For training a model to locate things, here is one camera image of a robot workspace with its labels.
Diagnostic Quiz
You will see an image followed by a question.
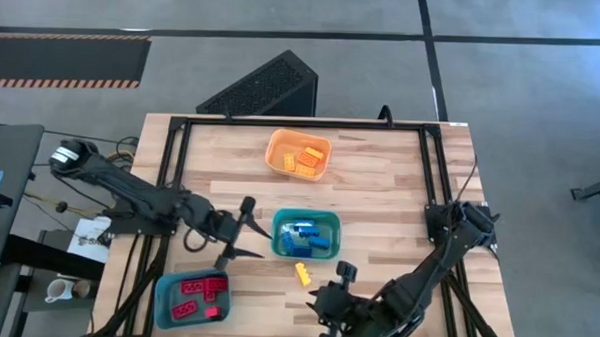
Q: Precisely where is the blue plastic bin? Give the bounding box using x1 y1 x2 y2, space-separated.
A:
152 265 233 333

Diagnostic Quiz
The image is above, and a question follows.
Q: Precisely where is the black hazard-striped floor mat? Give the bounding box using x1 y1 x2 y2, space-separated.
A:
0 30 154 94

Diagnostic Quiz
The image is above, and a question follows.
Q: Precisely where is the black cable loop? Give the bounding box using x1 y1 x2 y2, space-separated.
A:
377 103 395 129

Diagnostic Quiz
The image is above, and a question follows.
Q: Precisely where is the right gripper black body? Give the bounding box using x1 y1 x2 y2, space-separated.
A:
316 259 379 337

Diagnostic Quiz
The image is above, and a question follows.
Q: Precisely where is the black low bench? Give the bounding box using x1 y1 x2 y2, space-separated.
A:
0 230 107 337

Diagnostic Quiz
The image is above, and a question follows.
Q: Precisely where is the dark grey desk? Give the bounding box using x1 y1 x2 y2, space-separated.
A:
0 122 45 273

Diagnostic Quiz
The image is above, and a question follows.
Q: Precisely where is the white mug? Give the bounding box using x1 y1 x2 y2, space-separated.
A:
43 277 76 306

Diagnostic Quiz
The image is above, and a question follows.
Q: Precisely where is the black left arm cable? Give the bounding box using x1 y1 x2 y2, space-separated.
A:
181 226 214 254

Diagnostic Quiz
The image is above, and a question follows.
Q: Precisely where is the black perforated computer case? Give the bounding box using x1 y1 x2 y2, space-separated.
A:
195 45 320 119

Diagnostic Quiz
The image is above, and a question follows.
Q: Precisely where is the orange plastic bin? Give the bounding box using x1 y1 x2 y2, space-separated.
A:
263 127 334 184

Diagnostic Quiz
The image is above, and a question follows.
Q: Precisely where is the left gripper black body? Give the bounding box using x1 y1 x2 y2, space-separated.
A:
194 193 258 272

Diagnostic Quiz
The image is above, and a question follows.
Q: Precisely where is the green plastic bin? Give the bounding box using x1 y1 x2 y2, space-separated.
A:
269 207 344 262

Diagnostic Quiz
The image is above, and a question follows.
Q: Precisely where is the brown cup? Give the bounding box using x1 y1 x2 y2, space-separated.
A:
72 279 94 300

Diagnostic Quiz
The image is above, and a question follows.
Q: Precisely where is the white printed paper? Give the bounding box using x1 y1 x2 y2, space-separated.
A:
66 213 112 264

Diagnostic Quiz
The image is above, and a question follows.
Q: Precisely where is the black aluminium table frame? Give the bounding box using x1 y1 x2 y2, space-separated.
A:
88 109 526 337

